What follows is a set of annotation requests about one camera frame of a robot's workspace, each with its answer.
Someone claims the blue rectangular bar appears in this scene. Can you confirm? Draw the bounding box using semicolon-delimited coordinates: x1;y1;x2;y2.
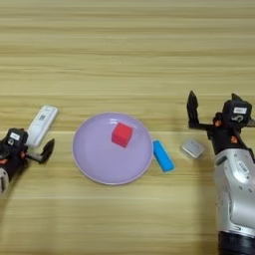
151;139;175;173

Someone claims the red cube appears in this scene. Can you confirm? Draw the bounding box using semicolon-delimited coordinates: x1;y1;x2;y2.
111;122;134;148

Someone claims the lilac round plate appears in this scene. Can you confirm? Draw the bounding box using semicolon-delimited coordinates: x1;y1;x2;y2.
72;113;154;186

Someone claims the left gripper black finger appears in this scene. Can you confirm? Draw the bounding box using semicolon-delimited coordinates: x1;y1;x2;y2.
37;138;56;165

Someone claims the white rectangular device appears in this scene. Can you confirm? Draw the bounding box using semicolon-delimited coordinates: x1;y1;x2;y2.
25;105;59;148

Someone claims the left gripper labelled black box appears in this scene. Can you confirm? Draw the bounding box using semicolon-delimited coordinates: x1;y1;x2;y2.
2;128;29;151

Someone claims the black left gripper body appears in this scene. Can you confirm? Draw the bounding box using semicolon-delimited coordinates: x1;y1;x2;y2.
0;148;43;182

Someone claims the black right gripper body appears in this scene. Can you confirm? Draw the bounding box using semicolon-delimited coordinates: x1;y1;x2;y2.
188;113;255;155

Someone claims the small silver square tin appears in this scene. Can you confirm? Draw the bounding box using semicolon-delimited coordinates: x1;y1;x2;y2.
180;138;206;159

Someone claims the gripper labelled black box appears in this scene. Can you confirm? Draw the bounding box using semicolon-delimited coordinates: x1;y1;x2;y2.
2;128;29;151
222;99;253;128

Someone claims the right gripper labelled black box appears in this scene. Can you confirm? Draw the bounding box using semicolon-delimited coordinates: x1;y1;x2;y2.
222;99;253;128

